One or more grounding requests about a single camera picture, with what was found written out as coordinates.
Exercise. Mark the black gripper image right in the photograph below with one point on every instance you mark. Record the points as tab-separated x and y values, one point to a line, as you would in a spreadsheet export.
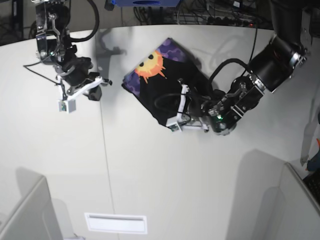
195	107

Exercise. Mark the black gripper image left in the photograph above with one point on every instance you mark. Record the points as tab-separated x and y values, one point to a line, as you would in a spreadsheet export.
76	72

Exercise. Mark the black graphic T-shirt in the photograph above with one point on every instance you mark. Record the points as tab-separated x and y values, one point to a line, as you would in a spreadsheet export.
154	81

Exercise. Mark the blue box with oval hole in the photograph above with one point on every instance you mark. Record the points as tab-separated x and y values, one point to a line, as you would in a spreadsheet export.
145	3

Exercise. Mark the grey left desk partition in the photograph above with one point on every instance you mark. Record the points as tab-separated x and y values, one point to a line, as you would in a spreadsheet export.
33	217

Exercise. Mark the grey desk partition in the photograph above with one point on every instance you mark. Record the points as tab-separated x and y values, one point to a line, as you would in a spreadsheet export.
33	217
301	214

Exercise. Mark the teal and orange object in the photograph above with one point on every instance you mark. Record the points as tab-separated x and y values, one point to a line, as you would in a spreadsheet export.
314	163

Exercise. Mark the black keyboard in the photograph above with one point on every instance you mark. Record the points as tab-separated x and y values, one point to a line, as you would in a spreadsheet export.
312	182

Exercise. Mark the grey right desk partition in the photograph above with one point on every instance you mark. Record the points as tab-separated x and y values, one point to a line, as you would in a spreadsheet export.
301	214

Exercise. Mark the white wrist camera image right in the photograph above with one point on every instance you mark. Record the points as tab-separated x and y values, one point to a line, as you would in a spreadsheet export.
173	124

